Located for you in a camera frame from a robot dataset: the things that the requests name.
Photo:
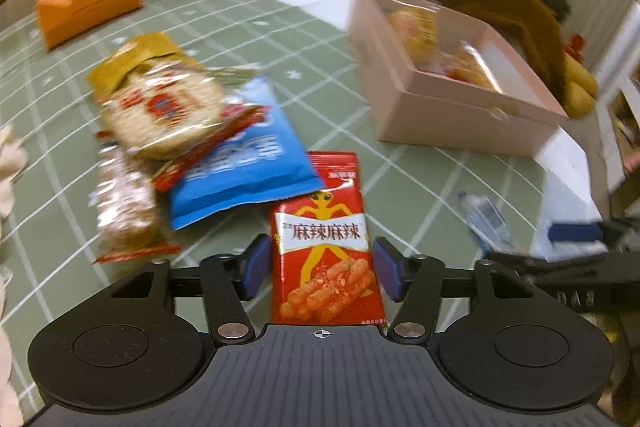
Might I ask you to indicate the cluttered side shelf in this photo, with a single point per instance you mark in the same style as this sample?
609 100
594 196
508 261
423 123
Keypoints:
622 122

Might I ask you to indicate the rice cracker packet red print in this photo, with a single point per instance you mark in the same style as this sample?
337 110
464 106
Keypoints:
160 112
122 207

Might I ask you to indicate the clear plastic snack packet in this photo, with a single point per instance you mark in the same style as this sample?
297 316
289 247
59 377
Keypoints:
482 214

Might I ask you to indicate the brown plush toy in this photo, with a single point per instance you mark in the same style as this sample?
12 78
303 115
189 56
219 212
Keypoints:
520 17

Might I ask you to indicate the long bread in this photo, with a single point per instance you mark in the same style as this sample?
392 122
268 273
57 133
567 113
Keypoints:
415 32

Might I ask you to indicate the pink gift box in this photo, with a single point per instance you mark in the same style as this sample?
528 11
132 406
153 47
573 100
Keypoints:
450 122

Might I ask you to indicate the red snack packet orange figure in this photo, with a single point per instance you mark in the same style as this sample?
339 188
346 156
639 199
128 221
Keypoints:
320 257

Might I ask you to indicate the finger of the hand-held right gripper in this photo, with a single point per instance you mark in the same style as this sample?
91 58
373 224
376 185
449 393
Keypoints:
575 233
520 263

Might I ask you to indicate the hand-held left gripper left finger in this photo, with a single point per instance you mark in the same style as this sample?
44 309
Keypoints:
257 264

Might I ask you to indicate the yellow snack packet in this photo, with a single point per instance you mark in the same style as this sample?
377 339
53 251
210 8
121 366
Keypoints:
140 54

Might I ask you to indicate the orange tissue box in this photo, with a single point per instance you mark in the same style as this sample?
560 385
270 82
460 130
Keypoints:
85 2

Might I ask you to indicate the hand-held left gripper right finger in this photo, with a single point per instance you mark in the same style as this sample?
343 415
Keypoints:
387 267

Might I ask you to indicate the blue snack packet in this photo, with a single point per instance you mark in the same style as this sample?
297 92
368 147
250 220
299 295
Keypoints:
250 172

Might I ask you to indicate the green checked tablecloth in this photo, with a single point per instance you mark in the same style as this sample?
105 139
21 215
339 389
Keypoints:
350 187

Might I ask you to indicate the white paper sheet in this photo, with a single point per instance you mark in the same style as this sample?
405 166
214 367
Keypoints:
565 177

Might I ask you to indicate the red toy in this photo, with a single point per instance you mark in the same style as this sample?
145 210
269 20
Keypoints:
575 47

